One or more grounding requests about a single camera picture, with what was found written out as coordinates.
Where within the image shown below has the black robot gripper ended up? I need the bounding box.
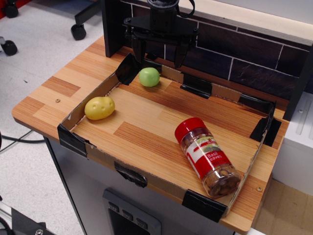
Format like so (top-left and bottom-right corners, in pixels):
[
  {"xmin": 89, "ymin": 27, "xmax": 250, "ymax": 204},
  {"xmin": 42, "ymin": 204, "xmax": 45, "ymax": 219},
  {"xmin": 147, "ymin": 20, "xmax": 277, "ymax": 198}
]
[{"xmin": 124, "ymin": 0, "xmax": 199, "ymax": 68}]

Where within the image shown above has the basil bottle with red cap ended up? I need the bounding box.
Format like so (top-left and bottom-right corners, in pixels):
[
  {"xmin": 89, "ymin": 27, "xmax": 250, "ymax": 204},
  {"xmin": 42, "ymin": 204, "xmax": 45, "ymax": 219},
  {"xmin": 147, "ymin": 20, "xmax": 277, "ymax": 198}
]
[{"xmin": 175, "ymin": 117, "xmax": 241, "ymax": 198}]

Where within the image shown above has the cardboard fence with black tape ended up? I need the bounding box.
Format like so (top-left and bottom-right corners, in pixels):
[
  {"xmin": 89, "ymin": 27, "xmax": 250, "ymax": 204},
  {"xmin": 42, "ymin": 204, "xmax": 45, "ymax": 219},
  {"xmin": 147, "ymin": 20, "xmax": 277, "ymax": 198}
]
[{"xmin": 58, "ymin": 54, "xmax": 279, "ymax": 224}]

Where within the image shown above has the green toy apple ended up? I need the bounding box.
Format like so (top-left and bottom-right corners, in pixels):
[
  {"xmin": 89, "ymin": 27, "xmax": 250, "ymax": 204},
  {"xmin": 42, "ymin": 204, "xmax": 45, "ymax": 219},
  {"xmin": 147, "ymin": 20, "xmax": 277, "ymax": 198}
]
[{"xmin": 138, "ymin": 67, "xmax": 160, "ymax": 87}]

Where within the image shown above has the black office chair base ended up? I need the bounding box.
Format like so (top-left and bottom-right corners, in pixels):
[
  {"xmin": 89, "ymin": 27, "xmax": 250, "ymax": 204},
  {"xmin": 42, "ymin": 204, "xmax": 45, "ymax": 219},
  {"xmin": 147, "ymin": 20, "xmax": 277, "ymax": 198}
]
[{"xmin": 70, "ymin": 0, "xmax": 101, "ymax": 41}]

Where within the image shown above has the yellow toy potato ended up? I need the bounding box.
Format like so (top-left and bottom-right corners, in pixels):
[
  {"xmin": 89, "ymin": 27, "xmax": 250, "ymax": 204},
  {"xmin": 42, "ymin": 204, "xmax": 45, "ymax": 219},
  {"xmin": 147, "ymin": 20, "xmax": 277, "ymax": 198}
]
[{"xmin": 85, "ymin": 96, "xmax": 115, "ymax": 120}]

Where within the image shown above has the dark brick-pattern backboard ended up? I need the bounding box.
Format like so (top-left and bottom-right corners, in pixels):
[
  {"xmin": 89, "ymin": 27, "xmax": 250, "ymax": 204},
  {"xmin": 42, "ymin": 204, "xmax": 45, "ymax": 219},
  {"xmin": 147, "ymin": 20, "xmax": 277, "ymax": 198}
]
[{"xmin": 101, "ymin": 0, "xmax": 313, "ymax": 121}]

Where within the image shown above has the black chair caster wheel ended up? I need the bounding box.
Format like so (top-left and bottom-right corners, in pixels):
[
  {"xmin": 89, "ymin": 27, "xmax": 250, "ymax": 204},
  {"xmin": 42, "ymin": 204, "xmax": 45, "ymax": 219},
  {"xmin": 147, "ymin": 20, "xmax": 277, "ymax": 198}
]
[{"xmin": 0, "ymin": 36, "xmax": 18, "ymax": 56}]

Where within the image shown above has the black chair caster far left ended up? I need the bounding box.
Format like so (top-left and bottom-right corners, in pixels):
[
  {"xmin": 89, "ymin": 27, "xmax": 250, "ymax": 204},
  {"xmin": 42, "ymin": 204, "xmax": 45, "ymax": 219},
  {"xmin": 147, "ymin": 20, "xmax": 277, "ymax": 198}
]
[{"xmin": 0, "ymin": 0, "xmax": 19, "ymax": 18}]

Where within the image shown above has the grey control panel with buttons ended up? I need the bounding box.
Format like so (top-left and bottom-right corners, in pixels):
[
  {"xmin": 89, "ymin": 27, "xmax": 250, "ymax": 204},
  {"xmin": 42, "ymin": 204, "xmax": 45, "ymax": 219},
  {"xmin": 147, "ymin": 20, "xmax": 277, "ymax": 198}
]
[{"xmin": 102, "ymin": 190, "xmax": 162, "ymax": 235}]

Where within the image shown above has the white side cabinet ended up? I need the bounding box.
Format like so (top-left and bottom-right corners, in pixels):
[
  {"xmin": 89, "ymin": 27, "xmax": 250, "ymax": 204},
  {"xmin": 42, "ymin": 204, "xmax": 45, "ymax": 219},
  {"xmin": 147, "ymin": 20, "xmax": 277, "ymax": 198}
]
[{"xmin": 272, "ymin": 92, "xmax": 313, "ymax": 195}]

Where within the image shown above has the black floor cable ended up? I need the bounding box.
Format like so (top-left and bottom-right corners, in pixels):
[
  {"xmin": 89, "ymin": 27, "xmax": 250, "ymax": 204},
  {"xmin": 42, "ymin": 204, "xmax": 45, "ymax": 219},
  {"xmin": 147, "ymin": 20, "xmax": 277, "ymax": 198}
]
[{"xmin": 0, "ymin": 129, "xmax": 46, "ymax": 154}]

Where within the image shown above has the black metal bracket with screw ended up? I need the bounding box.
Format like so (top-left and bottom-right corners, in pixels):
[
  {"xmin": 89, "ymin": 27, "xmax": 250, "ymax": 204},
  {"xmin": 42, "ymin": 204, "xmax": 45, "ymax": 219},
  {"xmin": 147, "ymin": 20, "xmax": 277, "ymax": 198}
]
[{"xmin": 0, "ymin": 197, "xmax": 48, "ymax": 235}]

